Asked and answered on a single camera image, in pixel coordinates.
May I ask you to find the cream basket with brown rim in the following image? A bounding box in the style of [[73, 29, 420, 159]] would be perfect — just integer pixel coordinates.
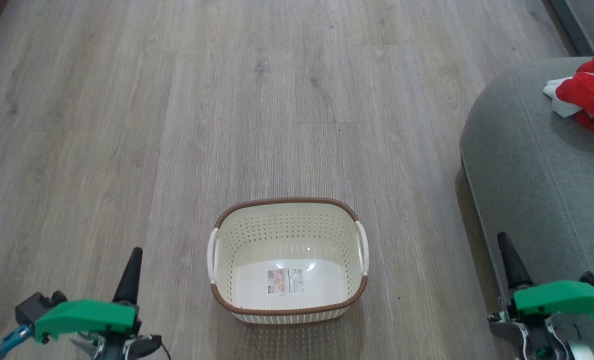
[[207, 197, 369, 325]]

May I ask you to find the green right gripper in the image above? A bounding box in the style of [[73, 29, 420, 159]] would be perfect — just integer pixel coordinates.
[[497, 232, 594, 324]]

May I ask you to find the printed label sticker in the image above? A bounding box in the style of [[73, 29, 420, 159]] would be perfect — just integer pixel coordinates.
[[267, 268, 305, 295]]

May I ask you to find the blue left cable connector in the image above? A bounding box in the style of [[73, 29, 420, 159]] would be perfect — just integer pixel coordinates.
[[0, 324, 34, 359]]

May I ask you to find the red and white garment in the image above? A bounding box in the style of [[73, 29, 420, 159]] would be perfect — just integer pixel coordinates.
[[543, 48, 594, 145]]

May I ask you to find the grey fabric sofa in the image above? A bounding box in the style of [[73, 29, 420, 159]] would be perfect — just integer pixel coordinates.
[[459, 56, 594, 360]]

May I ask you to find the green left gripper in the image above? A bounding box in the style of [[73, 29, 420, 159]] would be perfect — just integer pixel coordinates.
[[34, 247, 144, 344]]

